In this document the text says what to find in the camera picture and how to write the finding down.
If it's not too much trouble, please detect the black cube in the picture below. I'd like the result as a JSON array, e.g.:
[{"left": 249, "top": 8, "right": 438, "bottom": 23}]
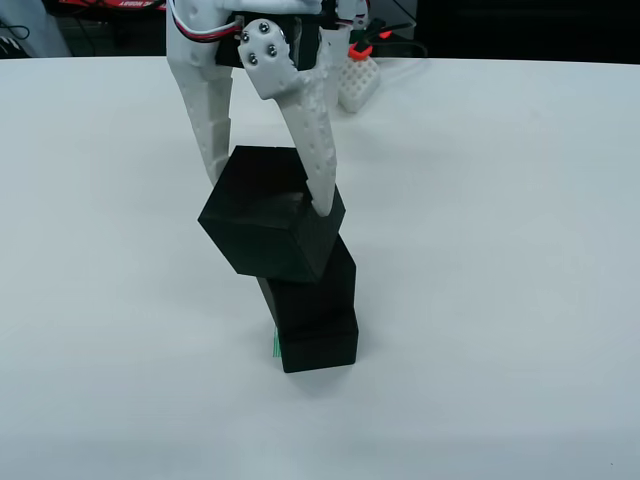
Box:
[
  {"left": 197, "top": 145, "right": 348, "bottom": 287},
  {"left": 281, "top": 305, "right": 361, "bottom": 375},
  {"left": 255, "top": 233, "right": 359, "bottom": 332}
]

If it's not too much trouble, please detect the red printed package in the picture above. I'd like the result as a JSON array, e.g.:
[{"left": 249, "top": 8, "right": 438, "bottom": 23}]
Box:
[{"left": 58, "top": 0, "right": 166, "bottom": 11}]

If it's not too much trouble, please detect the red white black servo cable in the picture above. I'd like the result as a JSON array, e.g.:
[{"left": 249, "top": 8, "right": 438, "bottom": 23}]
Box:
[{"left": 168, "top": 0, "right": 246, "bottom": 46}]

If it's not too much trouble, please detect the black camera cable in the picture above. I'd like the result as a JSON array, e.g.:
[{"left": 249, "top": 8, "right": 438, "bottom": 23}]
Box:
[{"left": 367, "top": 19, "right": 431, "bottom": 60}]

